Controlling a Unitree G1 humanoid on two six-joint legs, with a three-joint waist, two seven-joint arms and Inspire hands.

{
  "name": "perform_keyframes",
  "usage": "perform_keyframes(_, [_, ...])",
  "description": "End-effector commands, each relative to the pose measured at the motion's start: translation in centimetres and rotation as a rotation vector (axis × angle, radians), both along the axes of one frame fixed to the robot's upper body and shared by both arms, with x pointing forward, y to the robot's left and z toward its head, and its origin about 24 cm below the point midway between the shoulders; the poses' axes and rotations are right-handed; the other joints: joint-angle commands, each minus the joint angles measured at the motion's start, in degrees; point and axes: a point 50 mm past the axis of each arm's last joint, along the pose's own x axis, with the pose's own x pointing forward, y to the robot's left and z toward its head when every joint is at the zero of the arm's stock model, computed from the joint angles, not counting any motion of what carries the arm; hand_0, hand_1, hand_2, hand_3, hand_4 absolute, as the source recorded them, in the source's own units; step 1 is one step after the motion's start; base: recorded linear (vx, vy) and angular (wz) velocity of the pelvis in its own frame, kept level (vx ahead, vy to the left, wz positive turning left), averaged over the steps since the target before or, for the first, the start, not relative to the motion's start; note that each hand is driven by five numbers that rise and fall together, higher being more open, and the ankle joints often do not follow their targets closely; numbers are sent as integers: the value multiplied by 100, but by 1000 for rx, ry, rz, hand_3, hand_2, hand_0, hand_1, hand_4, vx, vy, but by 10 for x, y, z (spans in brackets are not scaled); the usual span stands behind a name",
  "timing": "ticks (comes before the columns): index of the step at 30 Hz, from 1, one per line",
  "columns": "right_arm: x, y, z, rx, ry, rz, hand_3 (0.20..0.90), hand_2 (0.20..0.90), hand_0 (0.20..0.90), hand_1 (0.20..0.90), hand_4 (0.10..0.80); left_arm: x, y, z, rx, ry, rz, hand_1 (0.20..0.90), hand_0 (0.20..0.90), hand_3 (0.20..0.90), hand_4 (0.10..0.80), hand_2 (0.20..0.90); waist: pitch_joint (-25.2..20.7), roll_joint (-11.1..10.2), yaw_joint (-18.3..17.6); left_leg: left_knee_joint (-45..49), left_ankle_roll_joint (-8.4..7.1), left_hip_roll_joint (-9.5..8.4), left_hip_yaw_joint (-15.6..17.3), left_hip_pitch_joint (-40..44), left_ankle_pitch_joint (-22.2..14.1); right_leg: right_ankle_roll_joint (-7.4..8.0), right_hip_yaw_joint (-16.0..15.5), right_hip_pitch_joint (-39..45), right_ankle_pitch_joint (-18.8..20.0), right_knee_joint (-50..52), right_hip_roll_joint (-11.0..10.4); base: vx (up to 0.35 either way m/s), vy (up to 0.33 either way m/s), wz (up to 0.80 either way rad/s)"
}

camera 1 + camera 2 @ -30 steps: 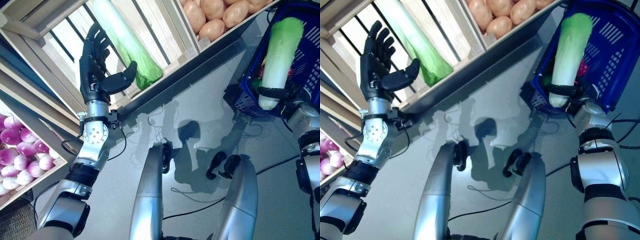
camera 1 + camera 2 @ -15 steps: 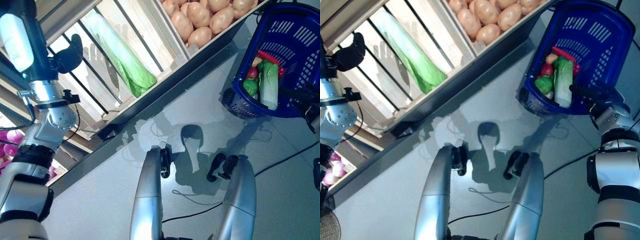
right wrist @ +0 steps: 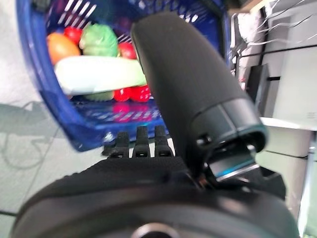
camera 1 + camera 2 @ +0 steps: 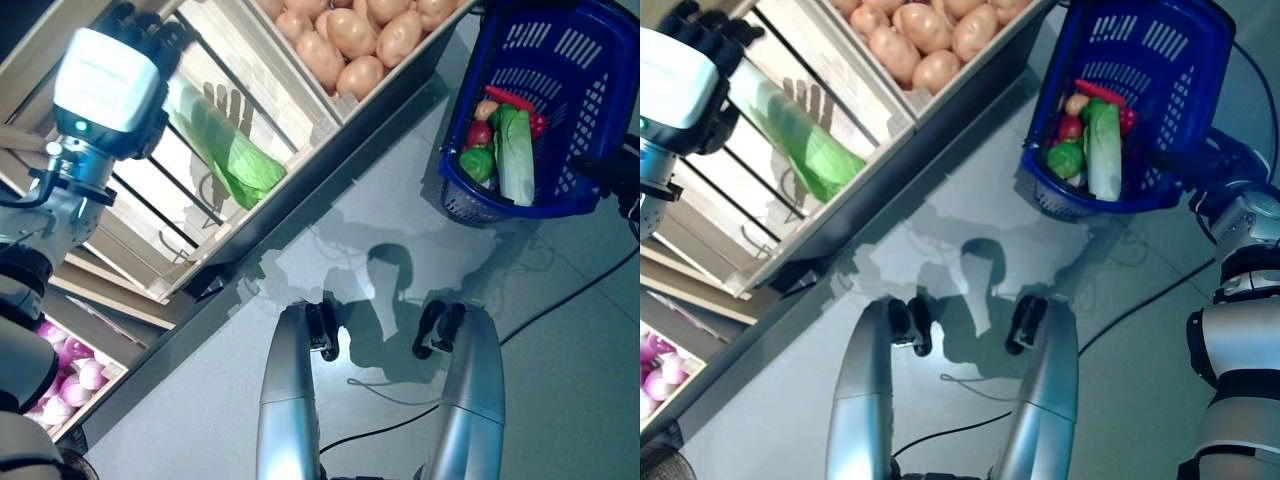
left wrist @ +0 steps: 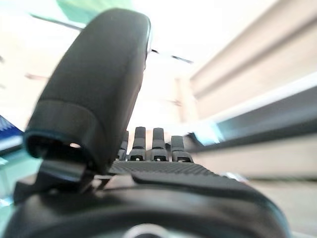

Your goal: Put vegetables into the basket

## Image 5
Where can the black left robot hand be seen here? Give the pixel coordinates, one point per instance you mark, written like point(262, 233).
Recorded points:
point(94, 86)

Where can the blue plastic shopping basket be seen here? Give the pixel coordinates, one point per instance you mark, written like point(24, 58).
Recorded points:
point(7, 131)

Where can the wooden display shelf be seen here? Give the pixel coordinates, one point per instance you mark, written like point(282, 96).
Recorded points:
point(272, 129)

